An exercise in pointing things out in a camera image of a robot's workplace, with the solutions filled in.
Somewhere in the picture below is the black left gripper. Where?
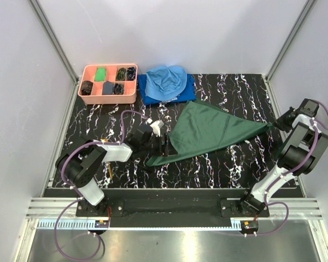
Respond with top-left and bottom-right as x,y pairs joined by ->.
140,134 -> 177,157

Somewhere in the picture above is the dark green cloth napkin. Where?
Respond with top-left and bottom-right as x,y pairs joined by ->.
147,100 -> 273,166

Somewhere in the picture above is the gold spoon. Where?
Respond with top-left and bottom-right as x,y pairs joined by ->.
101,138 -> 113,179

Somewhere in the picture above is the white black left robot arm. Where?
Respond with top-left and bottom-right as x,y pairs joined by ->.
55,122 -> 171,216

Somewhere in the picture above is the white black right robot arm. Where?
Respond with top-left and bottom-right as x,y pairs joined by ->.
237,98 -> 328,217

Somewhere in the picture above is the blue folded cloth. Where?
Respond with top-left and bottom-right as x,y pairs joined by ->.
137,74 -> 196,105

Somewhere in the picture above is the light blue bucket hat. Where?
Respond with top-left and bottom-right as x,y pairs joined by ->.
145,65 -> 188,102

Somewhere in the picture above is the black marble pattern mat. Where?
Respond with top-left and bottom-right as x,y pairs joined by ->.
63,74 -> 282,189

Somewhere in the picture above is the black patterned rolled sock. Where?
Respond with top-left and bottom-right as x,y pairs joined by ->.
113,83 -> 125,95

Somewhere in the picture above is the black blue rolled sock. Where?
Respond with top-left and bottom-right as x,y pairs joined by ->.
126,67 -> 137,81

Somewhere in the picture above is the black yellow rolled sock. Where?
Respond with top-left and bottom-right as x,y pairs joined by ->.
116,67 -> 126,81

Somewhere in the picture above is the grey folded cloth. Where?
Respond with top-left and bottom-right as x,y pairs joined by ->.
102,81 -> 114,96

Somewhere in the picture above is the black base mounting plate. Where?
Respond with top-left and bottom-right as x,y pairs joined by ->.
76,189 -> 256,229

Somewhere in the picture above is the pink compartment tray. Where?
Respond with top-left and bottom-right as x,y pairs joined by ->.
78,64 -> 138,105

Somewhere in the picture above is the green rolled cloth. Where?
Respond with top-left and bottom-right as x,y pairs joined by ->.
94,67 -> 107,82

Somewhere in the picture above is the dark rolled sock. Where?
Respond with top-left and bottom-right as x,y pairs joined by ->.
80,80 -> 93,96

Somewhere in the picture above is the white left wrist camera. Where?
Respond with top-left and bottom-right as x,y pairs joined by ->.
146,118 -> 164,136

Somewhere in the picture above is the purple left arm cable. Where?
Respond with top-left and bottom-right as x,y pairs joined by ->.
54,110 -> 153,259

